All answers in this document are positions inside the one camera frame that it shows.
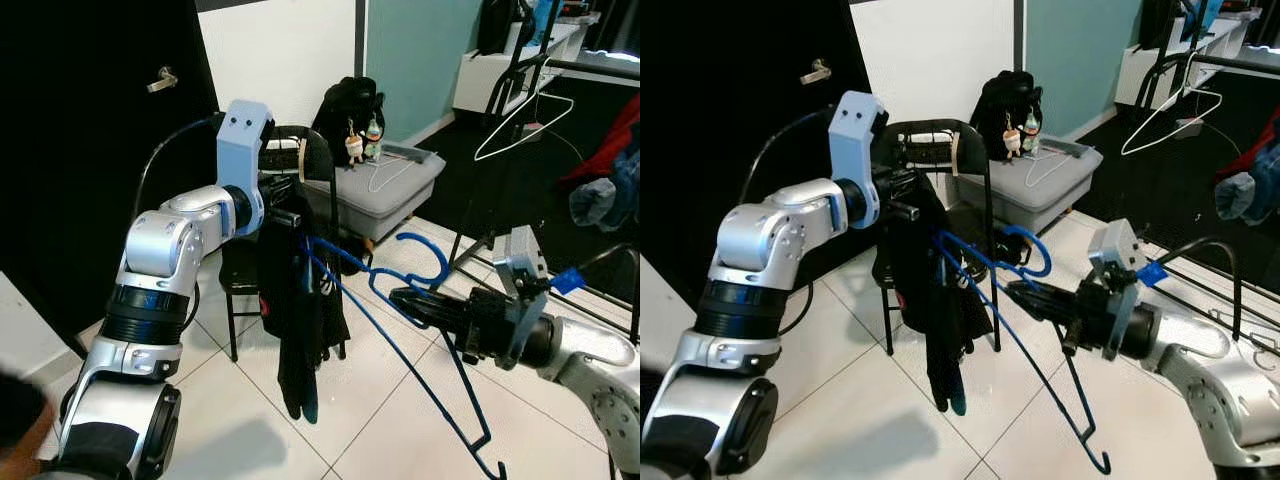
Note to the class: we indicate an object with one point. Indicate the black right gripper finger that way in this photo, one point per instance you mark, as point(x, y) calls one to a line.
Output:
point(435, 318)
point(1045, 291)
point(430, 298)
point(1050, 311)

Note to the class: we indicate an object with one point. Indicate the blue plastic hanger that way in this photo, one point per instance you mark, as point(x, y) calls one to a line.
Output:
point(443, 262)
point(1047, 255)

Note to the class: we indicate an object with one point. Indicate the black printed shirt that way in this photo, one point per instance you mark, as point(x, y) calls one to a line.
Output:
point(300, 300)
point(925, 290)

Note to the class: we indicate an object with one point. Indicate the black folding chair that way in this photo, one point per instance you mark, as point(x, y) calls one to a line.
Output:
point(890, 270)
point(235, 275)

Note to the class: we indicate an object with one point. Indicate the small doll charm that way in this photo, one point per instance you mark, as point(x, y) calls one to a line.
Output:
point(373, 135)
point(1032, 130)
point(354, 145)
point(1012, 140)

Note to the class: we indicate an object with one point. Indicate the grey storage box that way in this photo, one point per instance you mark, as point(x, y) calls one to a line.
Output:
point(1040, 185)
point(400, 190)

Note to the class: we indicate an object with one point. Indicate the black bag with doll charms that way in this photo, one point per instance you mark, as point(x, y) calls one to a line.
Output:
point(1005, 95)
point(350, 100)

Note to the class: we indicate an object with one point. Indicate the blue denim jeans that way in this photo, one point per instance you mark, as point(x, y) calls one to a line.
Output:
point(1235, 195)
point(595, 205)

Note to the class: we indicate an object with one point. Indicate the small grey red box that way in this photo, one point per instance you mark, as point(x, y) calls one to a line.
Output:
point(533, 131)
point(1187, 128)

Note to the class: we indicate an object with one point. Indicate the black backpack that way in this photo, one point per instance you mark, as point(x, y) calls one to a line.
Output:
point(497, 25)
point(1158, 20)

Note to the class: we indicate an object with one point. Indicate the black metal garment rack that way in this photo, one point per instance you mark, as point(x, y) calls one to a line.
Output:
point(1240, 62)
point(600, 70)

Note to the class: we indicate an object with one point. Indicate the light blue bag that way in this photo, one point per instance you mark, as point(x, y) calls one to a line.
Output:
point(545, 20)
point(1200, 15)

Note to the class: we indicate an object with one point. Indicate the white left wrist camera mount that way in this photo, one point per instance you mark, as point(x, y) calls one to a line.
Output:
point(858, 140)
point(245, 150)

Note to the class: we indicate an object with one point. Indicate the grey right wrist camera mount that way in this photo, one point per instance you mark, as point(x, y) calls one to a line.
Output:
point(520, 260)
point(1115, 250)

